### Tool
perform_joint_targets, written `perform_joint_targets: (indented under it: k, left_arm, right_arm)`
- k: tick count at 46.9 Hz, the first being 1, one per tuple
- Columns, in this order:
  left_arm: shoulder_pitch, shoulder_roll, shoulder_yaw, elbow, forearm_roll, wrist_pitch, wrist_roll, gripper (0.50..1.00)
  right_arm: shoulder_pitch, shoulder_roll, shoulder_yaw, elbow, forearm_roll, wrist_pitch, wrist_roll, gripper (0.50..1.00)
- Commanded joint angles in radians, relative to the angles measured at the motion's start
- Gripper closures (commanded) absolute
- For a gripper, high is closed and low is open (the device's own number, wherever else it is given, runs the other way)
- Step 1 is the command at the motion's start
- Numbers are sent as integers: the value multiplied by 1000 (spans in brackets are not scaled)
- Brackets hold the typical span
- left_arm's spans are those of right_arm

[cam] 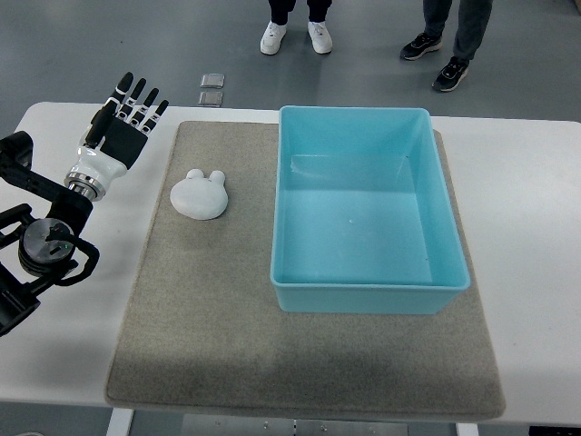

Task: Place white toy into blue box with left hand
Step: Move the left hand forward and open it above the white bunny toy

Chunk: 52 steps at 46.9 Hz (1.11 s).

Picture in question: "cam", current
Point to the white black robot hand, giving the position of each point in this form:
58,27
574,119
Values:
115,138

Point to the white bunny toy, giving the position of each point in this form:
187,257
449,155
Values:
198,197

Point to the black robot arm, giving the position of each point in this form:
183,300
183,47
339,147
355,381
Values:
49,248

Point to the blue plastic box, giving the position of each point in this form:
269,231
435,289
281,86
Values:
363,217

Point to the lower floor socket plate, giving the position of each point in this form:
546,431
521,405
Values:
210,99

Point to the floor socket plate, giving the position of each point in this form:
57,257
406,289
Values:
210,99
212,80

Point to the upper floor socket plate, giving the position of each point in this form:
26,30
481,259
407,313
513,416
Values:
212,80

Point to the left white sneaker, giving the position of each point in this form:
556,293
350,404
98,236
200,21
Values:
272,38

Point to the white sneaker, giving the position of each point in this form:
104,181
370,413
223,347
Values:
272,38
320,38

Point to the right white sneaker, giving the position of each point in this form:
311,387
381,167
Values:
320,38

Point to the white table leg left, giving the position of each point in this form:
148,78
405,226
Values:
120,422

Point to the metal table crossbar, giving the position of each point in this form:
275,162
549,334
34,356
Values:
229,425

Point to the black sneaker far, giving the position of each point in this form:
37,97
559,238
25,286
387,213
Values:
421,45

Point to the black sneaker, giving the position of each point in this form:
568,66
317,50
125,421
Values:
421,45
451,75

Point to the black sneaker near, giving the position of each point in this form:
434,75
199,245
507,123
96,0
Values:
451,75

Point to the grey trouser legs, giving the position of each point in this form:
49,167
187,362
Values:
473,17

